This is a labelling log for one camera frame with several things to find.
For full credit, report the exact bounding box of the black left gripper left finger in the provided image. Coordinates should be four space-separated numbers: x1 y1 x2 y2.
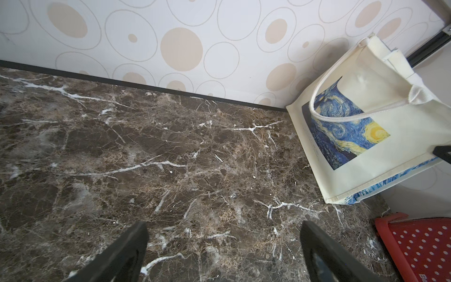
67 221 149 282

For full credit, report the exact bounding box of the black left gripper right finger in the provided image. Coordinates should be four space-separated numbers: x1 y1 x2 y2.
300 221 382 282

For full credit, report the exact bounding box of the cream canvas starry night bag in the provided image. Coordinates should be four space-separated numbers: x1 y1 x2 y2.
287 35 451 205

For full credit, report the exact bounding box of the red and steel toaster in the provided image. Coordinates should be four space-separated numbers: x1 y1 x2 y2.
375 213 451 282

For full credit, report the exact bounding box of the black corner frame post right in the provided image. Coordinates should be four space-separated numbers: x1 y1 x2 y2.
407 31 451 68

